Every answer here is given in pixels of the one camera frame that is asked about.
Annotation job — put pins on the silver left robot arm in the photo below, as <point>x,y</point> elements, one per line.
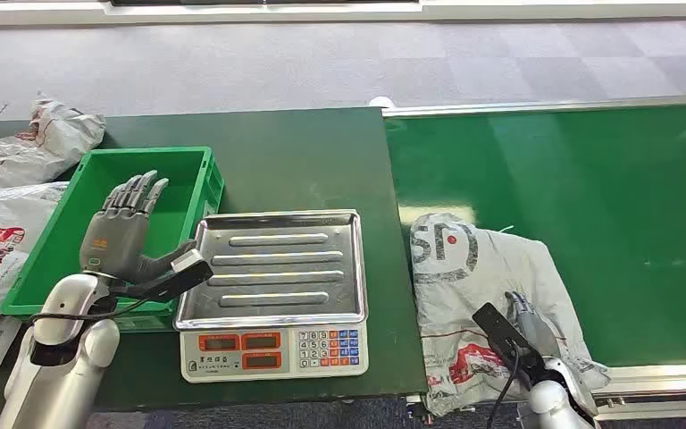
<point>59,379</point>

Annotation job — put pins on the green conveyor belt aluminium frame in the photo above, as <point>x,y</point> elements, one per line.
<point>585,225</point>

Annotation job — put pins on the large white bag red print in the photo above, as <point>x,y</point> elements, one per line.
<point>0,260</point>

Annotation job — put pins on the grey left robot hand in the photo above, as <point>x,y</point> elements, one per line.
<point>115,237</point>

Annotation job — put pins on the green plastic basket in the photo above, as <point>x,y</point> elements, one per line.
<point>41,266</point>

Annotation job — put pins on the white conveyor end cap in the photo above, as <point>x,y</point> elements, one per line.
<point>381,102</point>

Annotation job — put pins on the white electronic scale steel tray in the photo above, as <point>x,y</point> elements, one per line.
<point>284,266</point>

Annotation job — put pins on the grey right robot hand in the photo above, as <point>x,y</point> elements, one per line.
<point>538,331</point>

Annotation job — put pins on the grey courier bag black logo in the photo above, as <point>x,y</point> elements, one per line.
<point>467,296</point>

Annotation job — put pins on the crumpled grey courier bag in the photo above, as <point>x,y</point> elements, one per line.
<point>29,154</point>

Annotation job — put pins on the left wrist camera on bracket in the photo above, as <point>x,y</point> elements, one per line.
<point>165,284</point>

